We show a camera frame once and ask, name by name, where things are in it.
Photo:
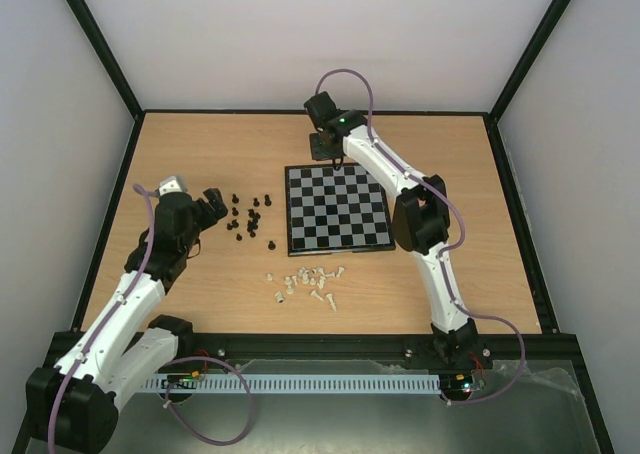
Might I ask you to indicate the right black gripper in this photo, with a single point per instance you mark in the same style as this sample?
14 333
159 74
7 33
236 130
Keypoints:
325 144

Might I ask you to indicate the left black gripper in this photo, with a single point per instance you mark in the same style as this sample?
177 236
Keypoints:
217 202

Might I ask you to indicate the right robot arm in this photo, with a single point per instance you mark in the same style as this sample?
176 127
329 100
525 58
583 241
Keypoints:
420 221

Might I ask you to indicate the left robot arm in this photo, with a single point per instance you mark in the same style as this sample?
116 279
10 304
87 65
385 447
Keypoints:
76 403

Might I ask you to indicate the black grey chessboard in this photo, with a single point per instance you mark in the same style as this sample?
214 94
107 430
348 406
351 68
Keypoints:
332 211

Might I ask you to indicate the clear plastic sheet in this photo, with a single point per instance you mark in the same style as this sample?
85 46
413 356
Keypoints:
555 375

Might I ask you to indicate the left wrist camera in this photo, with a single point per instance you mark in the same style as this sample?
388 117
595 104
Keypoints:
171 184

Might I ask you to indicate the light blue cable duct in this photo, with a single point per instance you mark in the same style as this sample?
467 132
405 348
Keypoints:
312 384

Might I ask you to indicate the black aluminium frame rail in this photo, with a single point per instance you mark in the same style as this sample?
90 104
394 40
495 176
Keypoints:
412 350

